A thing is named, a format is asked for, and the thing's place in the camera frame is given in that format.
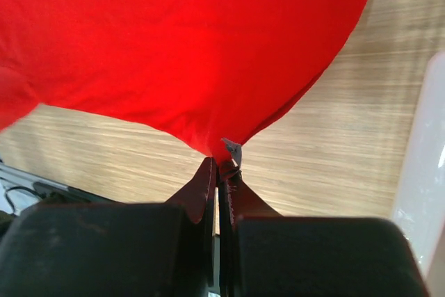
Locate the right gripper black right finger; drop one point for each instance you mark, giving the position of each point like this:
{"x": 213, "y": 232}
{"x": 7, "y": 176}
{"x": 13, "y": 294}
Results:
{"x": 263, "y": 253}

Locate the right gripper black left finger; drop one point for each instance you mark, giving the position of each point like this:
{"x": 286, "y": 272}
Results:
{"x": 80, "y": 244}

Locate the red t shirt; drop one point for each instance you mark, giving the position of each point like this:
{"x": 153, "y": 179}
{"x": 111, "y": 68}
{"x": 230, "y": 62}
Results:
{"x": 203, "y": 71}

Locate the white perforated plastic basket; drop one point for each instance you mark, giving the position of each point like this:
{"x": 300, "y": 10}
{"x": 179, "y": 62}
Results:
{"x": 419, "y": 201}

